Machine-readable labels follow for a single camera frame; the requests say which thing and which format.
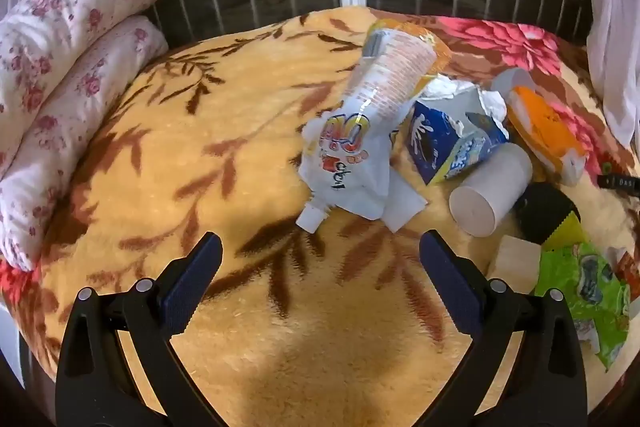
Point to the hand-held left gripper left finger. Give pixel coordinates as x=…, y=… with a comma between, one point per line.
x=192, y=287

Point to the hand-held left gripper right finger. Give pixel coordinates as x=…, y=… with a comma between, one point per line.
x=450, y=287

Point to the orange snack packet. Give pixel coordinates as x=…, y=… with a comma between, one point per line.
x=545, y=127

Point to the green snack wrapper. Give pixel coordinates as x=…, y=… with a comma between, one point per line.
x=580, y=292

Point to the white spout pouch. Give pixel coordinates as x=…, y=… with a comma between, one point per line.
x=345, y=152

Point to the beige block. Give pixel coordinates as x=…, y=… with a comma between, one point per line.
x=515, y=264

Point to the black pouch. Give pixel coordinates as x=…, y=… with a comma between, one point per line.
x=542, y=207

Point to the red white small wrapper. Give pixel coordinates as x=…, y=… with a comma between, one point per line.
x=625, y=264

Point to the beige floral plush blanket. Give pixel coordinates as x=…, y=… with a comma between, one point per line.
x=175, y=157

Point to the torn blue milk carton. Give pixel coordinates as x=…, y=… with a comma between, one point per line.
x=440, y=142

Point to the plain white curtain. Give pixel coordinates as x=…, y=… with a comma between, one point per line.
x=615, y=32

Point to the pink floral pillows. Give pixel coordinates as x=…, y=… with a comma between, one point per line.
x=60, y=57

